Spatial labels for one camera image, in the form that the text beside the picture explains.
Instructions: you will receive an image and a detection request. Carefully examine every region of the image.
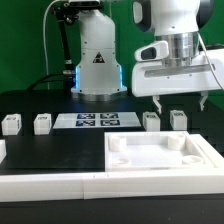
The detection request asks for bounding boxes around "white square tabletop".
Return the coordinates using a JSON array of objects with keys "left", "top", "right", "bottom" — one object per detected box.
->
[{"left": 105, "top": 131, "right": 215, "bottom": 172}]

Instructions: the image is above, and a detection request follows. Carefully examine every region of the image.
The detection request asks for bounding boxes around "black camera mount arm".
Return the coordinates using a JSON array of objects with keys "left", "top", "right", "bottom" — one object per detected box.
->
[{"left": 50, "top": 2, "right": 81, "bottom": 79}]

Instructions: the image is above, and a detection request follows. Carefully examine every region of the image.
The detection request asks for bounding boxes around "white cable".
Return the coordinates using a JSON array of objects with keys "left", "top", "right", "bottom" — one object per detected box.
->
[{"left": 42, "top": 0, "right": 63, "bottom": 90}]

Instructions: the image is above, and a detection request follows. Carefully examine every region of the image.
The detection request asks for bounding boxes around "black cable bundle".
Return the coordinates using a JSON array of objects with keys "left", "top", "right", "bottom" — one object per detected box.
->
[{"left": 27, "top": 72, "right": 75, "bottom": 92}]

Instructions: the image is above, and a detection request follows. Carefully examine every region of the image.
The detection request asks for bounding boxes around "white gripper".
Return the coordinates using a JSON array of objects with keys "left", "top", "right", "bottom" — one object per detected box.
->
[{"left": 132, "top": 54, "right": 220, "bottom": 114}]

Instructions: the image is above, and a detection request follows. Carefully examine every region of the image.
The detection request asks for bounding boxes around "white marker sheet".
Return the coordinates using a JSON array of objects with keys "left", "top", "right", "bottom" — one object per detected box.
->
[{"left": 53, "top": 112, "right": 140, "bottom": 129}]

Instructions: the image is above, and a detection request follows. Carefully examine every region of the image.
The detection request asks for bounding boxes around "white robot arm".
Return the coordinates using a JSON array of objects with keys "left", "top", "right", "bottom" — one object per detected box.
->
[{"left": 68, "top": 0, "right": 224, "bottom": 102}]

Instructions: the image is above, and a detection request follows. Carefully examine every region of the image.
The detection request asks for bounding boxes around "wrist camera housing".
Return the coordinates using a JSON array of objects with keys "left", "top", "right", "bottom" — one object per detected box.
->
[{"left": 134, "top": 41, "right": 169, "bottom": 62}]

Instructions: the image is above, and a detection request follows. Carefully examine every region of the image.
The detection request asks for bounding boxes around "white U-shaped obstacle fence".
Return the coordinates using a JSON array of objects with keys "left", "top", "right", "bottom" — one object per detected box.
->
[{"left": 0, "top": 134, "right": 224, "bottom": 202}]

